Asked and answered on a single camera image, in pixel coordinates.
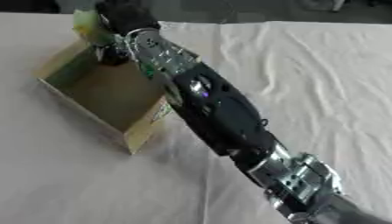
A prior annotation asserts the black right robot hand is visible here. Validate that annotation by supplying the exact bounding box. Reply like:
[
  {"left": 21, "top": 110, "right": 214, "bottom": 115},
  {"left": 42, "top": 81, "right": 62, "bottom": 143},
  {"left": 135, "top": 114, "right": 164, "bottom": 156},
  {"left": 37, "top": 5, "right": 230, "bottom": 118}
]
[{"left": 93, "top": 0, "right": 165, "bottom": 67}]

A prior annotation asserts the tan cardboard box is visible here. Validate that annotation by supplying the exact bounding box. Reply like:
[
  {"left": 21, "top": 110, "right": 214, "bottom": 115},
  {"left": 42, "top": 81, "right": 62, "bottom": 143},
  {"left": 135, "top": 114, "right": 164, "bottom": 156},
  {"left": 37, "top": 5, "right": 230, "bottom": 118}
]
[{"left": 33, "top": 37, "right": 178, "bottom": 156}]

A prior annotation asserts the light green toy fruit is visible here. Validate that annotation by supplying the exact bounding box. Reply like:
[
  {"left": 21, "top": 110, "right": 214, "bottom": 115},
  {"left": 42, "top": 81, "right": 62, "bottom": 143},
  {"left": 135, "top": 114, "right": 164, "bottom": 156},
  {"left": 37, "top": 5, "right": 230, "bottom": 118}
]
[{"left": 72, "top": 8, "right": 118, "bottom": 46}]

